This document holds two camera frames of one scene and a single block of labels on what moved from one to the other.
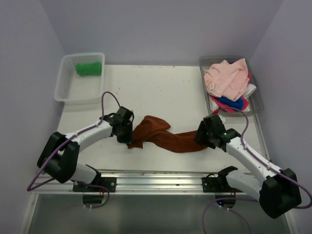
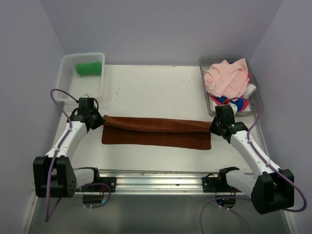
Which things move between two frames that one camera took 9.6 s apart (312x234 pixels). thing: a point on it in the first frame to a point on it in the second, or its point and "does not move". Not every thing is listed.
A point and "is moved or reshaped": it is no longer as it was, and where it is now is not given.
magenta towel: (245, 103) does not move
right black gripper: (202, 128) to (212, 128)
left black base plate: (109, 183) does not move
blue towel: (238, 104) does not move
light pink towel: (228, 79) does not move
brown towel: (151, 133) is moved or reshaped
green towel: (88, 68) does not move
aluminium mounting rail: (144, 182) does not move
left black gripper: (128, 139) to (100, 121)
